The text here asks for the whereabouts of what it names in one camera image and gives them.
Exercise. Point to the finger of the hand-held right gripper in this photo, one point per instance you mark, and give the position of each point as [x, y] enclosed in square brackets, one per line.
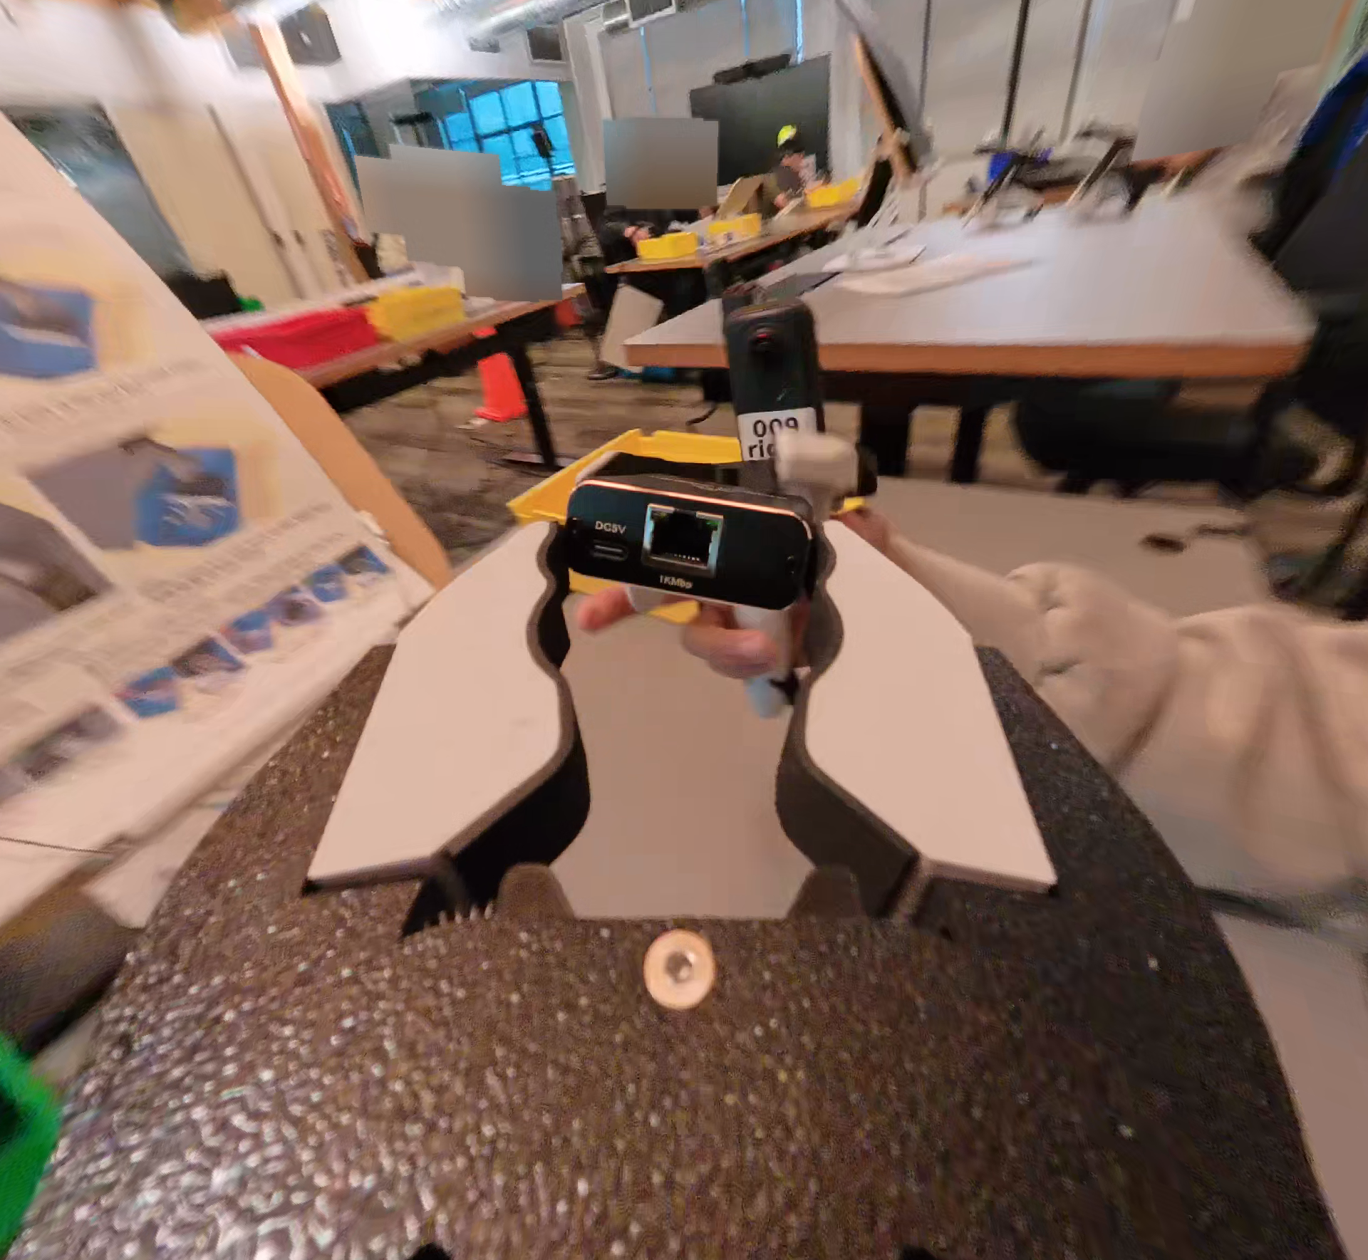
[818, 465]

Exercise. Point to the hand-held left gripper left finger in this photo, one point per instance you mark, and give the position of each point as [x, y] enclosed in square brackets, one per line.
[449, 748]

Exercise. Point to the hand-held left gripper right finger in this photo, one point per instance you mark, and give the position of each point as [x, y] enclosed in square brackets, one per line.
[919, 748]

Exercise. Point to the yellow plastic bin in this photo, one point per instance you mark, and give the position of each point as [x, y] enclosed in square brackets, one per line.
[640, 448]

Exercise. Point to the black ethernet splitter box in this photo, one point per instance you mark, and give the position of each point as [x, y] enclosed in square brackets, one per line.
[684, 545]

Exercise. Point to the green plastic bin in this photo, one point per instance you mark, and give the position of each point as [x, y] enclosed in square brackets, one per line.
[22, 1121]

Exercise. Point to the person's right forearm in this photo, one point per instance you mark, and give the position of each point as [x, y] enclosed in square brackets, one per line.
[1175, 705]

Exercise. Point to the person's right hand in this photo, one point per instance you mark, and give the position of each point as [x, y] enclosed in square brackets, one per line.
[738, 641]

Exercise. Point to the small yellow bin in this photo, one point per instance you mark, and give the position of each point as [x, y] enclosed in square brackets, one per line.
[665, 247]

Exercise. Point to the black display screen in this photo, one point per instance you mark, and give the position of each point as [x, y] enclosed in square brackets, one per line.
[748, 117]

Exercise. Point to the orange traffic cone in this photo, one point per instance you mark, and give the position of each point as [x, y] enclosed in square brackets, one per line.
[503, 390]

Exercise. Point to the wooden instruction board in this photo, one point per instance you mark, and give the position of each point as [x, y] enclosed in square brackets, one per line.
[353, 470]
[882, 107]

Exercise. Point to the wood-edged office table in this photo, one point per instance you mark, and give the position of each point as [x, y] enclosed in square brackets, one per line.
[1069, 298]
[481, 316]

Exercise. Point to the black desk grommet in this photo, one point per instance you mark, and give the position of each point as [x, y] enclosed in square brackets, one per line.
[1163, 542]

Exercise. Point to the yellow parts tray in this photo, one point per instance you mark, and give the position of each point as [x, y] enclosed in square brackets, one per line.
[417, 311]

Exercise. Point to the red parts tray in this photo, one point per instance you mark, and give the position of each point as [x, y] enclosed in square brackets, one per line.
[299, 336]

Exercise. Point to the printed instruction sheet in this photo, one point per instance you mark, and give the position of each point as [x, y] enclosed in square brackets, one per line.
[160, 406]

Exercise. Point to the black office chair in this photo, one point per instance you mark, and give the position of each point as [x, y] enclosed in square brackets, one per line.
[1324, 266]

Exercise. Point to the blue jacket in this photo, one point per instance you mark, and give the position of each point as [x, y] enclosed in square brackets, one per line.
[1336, 107]

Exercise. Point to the black wall speaker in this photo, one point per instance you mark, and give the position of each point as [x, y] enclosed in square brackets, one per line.
[309, 35]

